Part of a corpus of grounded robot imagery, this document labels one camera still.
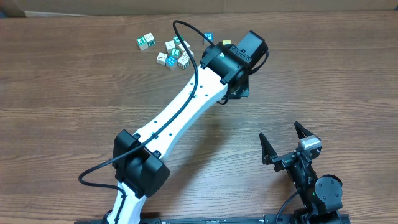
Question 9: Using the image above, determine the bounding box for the white block dark side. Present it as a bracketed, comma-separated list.
[177, 55, 190, 70]

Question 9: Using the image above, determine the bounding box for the white block green side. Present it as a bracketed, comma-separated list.
[144, 32, 156, 47]

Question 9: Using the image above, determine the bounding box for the white tool picture block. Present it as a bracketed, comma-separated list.
[156, 52, 169, 66]

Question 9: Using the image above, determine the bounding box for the cardboard back panel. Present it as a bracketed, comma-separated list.
[1, 0, 397, 16]

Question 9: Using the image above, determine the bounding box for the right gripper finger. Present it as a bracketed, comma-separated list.
[294, 121, 313, 139]
[259, 133, 278, 165]

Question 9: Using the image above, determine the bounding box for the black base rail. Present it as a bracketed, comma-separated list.
[75, 215, 351, 224]

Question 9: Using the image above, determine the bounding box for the white grid picture block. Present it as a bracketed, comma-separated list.
[183, 50, 194, 59]

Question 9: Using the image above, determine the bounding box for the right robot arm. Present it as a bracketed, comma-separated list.
[259, 121, 343, 223]

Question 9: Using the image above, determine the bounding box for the green top picture block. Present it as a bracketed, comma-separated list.
[173, 36, 180, 45]

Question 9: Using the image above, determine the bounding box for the blue P letter block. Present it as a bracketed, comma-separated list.
[203, 32, 213, 45]

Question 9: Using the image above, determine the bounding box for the green J letter block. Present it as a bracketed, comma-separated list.
[170, 48, 181, 60]

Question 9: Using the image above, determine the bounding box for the green F letter block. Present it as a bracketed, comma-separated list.
[136, 36, 149, 50]

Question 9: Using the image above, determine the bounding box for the white plain picture block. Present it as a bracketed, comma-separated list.
[165, 40, 175, 54]

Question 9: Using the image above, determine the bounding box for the blue top block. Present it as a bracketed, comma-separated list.
[165, 56, 177, 70]

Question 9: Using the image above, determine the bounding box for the white red picture block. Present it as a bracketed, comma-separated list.
[178, 40, 190, 52]

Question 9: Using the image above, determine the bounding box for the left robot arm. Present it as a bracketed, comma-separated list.
[103, 30, 268, 223]

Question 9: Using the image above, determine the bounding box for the yellow block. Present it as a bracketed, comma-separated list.
[222, 40, 231, 45]

